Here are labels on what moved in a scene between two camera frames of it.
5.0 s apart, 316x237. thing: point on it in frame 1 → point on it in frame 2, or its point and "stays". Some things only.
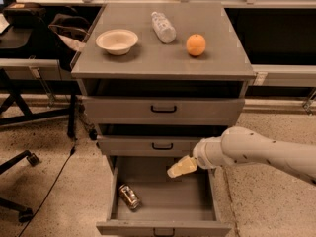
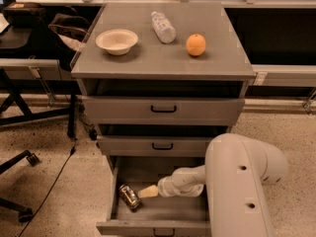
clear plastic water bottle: [163, 28] stays
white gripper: [201, 155] → [165, 186]
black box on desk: [24, 14] stays
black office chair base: [25, 214] stays
